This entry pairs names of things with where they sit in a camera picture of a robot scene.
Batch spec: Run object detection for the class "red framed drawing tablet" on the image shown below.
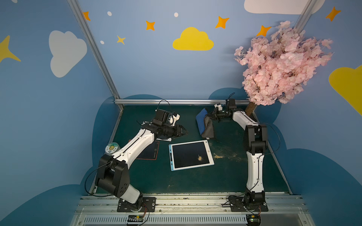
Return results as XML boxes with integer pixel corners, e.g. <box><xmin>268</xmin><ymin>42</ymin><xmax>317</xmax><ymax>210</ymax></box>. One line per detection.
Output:
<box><xmin>126</xmin><ymin>140</ymin><xmax>159</xmax><ymax>161</ymax></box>

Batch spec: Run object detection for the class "grey blue wiping cloth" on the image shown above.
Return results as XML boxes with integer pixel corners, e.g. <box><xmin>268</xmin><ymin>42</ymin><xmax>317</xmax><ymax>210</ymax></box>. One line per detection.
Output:
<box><xmin>196</xmin><ymin>108</ymin><xmax>215</xmax><ymax>139</ymax></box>

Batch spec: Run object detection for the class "white framed drawing tablet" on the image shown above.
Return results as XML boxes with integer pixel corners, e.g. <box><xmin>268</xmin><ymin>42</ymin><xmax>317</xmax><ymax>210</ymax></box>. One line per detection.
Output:
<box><xmin>156</xmin><ymin>138</ymin><xmax>172</xmax><ymax>142</ymax></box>

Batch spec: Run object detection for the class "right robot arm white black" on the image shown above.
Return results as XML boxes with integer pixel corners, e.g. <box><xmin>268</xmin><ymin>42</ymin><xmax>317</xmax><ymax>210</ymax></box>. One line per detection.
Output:
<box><xmin>208</xmin><ymin>98</ymin><xmax>268</xmax><ymax>209</ymax></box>

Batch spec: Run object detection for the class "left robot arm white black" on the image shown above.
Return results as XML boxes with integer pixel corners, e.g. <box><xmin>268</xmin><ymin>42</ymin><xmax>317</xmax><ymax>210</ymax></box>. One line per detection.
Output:
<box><xmin>95</xmin><ymin>109</ymin><xmax>186</xmax><ymax>204</ymax></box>

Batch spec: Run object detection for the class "pink cherry blossom tree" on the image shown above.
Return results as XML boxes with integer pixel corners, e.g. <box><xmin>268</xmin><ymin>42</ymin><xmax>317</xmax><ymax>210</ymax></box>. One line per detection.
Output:
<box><xmin>234</xmin><ymin>21</ymin><xmax>333</xmax><ymax>116</ymax></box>

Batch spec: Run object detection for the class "left controller board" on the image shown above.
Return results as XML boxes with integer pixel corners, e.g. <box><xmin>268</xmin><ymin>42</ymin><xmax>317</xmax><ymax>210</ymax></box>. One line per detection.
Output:
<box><xmin>127</xmin><ymin>215</ymin><xmax>145</xmax><ymax>224</ymax></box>

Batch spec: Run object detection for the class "controller board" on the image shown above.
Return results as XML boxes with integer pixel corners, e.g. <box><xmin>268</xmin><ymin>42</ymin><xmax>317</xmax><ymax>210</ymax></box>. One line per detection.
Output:
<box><xmin>127</xmin><ymin>215</ymin><xmax>145</xmax><ymax>224</ymax></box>
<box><xmin>246</xmin><ymin>215</ymin><xmax>261</xmax><ymax>226</ymax></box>

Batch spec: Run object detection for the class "right controller board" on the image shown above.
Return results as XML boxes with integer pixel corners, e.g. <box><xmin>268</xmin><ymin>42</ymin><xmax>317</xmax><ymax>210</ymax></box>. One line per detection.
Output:
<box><xmin>246</xmin><ymin>215</ymin><xmax>261</xmax><ymax>226</ymax></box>

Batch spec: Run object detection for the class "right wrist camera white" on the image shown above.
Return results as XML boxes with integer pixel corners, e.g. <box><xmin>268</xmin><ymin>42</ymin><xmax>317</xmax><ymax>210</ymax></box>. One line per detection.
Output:
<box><xmin>214</xmin><ymin>103</ymin><xmax>223</xmax><ymax>111</ymax></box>

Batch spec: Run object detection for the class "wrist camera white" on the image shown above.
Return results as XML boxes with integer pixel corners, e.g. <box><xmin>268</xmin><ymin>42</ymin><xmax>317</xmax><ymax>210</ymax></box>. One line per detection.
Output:
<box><xmin>214</xmin><ymin>103</ymin><xmax>223</xmax><ymax>111</ymax></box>
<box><xmin>170</xmin><ymin>112</ymin><xmax>180</xmax><ymax>126</ymax></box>

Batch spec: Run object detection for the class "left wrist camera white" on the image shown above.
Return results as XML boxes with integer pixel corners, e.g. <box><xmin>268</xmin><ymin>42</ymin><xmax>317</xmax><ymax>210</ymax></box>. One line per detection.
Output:
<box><xmin>170</xmin><ymin>112</ymin><xmax>180</xmax><ymax>126</ymax></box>

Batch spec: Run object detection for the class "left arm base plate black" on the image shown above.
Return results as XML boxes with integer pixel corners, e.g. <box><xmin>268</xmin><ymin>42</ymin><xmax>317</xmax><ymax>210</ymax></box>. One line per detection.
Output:
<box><xmin>117</xmin><ymin>196</ymin><xmax>156</xmax><ymax>212</ymax></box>

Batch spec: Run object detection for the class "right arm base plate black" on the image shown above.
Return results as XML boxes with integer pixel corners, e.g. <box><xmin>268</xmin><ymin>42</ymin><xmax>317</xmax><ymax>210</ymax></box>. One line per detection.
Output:
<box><xmin>228</xmin><ymin>195</ymin><xmax>269</xmax><ymax>212</ymax></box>

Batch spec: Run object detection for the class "aluminium mounting rail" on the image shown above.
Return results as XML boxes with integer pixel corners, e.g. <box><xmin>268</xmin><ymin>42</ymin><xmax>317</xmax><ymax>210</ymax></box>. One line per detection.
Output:
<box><xmin>71</xmin><ymin>192</ymin><xmax>315</xmax><ymax>226</ymax></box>

